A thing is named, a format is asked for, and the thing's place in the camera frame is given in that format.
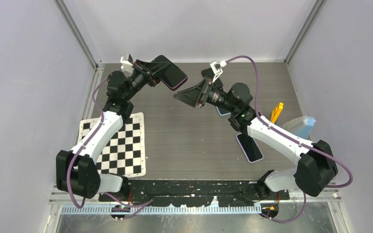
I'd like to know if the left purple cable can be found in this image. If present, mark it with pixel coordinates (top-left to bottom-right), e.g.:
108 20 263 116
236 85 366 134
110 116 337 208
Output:
66 79 153 220

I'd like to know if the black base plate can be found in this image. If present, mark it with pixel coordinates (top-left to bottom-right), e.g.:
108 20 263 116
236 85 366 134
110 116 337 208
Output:
112 180 289 207

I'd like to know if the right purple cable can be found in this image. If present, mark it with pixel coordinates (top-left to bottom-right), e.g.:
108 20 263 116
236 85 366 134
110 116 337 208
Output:
225 55 354 224

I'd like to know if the phone with lilac case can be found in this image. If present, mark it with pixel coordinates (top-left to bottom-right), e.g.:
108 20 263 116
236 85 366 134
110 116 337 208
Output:
236 133 264 164

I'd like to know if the phone with blue case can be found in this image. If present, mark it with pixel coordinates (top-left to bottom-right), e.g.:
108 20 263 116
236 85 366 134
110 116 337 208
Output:
216 107 231 117

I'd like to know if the blue plastic bag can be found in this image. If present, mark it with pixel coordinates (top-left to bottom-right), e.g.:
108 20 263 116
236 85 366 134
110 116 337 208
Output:
281 116 316 139

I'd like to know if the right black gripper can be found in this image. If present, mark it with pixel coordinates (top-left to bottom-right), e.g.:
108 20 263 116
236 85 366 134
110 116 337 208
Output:
174 77 238 114

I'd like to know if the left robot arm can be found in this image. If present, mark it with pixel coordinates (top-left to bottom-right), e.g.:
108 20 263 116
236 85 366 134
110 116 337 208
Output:
56 55 173 203

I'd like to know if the purple cable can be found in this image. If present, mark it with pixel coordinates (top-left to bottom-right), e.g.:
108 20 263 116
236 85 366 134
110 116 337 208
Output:
225 55 354 224
66 79 153 220

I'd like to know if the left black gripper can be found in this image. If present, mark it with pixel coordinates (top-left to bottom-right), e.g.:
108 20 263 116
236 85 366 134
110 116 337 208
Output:
124 60 171 101

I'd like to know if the yellow plastic tool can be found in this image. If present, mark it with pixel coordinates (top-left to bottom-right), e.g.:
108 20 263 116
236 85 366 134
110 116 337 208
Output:
270 102 284 124

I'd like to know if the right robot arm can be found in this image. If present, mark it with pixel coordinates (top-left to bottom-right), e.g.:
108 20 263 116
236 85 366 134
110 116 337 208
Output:
173 77 338 199

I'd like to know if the checkerboard calibration mat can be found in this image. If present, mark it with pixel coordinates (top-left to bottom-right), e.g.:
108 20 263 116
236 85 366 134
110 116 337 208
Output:
80 112 146 178

